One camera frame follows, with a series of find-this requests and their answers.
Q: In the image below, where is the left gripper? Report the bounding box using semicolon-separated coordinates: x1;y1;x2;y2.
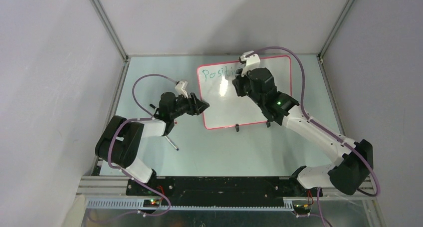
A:
170;91;209;119

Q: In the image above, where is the pink framed whiteboard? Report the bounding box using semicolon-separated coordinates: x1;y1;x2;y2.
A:
197;55;292;130

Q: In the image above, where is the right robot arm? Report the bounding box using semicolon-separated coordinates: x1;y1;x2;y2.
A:
232;68;373;196

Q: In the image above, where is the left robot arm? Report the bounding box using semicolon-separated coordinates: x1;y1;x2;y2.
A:
95;92;210;195

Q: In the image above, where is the blue whiteboard marker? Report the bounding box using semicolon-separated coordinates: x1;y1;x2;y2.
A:
165;136;179;151

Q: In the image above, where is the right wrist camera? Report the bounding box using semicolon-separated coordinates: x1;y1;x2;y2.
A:
238;51;261;77

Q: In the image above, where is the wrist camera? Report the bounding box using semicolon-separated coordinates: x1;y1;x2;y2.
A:
175;80;190;98
238;51;261;77

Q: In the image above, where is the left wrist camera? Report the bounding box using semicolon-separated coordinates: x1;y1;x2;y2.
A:
175;80;190;98

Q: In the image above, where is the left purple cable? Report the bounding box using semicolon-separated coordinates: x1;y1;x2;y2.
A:
86;74;181;221

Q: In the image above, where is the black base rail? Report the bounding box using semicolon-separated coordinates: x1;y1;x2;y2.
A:
125;177;318;208

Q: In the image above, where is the aluminium frame front rail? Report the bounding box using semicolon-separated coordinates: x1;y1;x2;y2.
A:
76;176;378;213

